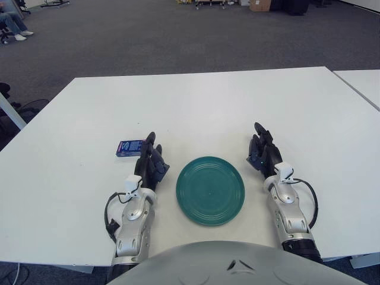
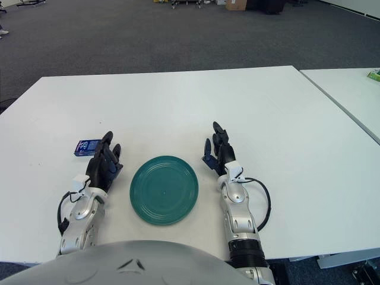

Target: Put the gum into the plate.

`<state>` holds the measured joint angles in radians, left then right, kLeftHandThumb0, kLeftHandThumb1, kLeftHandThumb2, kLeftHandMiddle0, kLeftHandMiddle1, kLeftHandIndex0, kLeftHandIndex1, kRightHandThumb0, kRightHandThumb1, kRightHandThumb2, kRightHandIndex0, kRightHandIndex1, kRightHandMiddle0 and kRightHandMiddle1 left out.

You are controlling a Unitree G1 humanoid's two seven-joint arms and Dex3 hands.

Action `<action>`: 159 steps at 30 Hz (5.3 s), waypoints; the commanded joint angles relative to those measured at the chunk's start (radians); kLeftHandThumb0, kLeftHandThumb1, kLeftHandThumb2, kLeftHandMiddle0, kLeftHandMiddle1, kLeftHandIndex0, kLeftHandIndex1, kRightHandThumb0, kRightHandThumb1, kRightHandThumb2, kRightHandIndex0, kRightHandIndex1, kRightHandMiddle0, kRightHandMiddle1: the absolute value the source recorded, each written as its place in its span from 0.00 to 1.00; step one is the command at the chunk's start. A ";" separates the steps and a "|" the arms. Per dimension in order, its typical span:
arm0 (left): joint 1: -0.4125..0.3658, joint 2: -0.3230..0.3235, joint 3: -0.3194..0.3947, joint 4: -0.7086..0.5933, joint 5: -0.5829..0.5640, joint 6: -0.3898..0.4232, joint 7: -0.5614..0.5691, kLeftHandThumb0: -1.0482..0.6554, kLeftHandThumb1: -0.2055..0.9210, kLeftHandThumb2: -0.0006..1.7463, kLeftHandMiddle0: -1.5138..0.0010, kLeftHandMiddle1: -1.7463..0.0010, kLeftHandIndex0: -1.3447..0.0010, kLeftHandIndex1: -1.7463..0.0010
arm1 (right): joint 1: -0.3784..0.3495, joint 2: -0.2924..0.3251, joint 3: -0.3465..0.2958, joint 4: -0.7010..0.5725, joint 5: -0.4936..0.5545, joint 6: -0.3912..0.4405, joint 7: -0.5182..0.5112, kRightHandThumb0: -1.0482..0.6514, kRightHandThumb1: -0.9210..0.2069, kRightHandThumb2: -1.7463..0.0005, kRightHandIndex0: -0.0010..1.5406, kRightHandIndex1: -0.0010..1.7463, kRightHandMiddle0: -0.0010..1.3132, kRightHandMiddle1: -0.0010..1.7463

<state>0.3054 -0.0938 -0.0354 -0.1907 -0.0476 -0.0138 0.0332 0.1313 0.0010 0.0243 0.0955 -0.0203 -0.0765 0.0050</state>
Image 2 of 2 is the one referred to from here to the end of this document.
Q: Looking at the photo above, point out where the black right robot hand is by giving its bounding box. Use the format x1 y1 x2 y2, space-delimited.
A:
201 121 238 178

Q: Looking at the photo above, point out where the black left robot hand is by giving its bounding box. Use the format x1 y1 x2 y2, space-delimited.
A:
85 131 124 193

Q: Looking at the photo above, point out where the blue purple gum box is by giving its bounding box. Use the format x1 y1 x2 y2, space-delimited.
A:
73 139 100 158

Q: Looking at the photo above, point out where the green round plate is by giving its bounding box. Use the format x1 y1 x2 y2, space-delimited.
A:
129 155 200 227

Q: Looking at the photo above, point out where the grey robot torso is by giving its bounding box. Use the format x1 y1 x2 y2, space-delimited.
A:
0 239 247 285

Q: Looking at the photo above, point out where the brown cardboard box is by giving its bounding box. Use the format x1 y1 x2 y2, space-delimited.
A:
225 0 247 11

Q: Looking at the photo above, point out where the black cabinet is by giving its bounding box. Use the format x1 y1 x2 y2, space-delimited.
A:
246 0 286 15

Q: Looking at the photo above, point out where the wheeled metal cart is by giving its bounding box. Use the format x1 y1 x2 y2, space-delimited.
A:
170 0 214 10

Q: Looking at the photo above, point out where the black stand base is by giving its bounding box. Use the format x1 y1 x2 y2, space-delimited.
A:
16 0 48 7

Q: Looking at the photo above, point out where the black equipment base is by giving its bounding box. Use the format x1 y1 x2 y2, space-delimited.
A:
352 261 380 285

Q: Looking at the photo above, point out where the white right wrist mount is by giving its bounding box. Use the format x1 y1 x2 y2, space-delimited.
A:
224 161 246 182

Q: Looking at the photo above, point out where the white wrist mount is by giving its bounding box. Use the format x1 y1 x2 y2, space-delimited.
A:
224 161 246 182
72 175 90 194

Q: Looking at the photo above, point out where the white left wrist mount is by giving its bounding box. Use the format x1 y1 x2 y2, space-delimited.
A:
72 175 90 194

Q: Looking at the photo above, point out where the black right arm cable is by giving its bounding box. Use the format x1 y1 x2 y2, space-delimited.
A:
243 177 273 232

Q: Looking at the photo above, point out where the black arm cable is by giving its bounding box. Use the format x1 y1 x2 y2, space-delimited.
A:
57 189 75 234
243 177 273 232

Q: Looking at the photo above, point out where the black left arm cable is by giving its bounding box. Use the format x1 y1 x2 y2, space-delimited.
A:
57 189 75 234

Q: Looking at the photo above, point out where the white table frame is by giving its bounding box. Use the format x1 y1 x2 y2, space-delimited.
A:
289 252 380 270

